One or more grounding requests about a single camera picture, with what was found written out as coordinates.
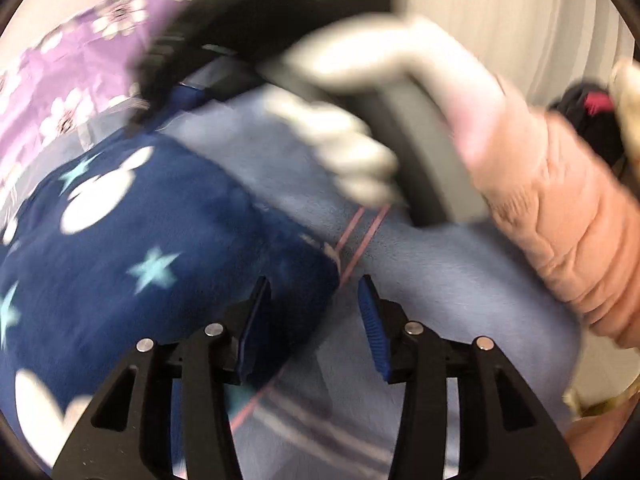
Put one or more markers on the white gloved right hand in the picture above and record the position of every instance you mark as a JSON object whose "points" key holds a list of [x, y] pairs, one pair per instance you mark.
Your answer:
{"points": [[312, 81]]}

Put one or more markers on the pink sleeved right forearm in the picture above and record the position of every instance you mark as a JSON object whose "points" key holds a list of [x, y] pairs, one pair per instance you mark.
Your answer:
{"points": [[553, 196]]}

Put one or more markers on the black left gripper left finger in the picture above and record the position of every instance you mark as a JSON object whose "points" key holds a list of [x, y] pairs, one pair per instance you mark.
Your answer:
{"points": [[125, 433]]}

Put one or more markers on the navy fleece star garment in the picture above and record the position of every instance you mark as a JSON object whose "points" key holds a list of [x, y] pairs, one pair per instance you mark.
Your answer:
{"points": [[140, 238]]}

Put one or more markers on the blue plaid bed blanket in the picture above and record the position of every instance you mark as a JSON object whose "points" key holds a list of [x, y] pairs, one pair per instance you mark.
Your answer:
{"points": [[325, 413]]}

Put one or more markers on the beige window curtain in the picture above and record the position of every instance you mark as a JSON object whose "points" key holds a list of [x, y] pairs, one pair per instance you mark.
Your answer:
{"points": [[541, 46]]}

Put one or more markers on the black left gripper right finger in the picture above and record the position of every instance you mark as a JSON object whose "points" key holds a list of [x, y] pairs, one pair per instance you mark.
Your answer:
{"points": [[503, 430]]}

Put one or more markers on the purple floral pillow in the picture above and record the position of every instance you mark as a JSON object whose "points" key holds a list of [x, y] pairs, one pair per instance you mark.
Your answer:
{"points": [[78, 70]]}

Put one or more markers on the black and pink object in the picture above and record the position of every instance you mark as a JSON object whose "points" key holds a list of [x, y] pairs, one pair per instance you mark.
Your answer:
{"points": [[588, 107]]}

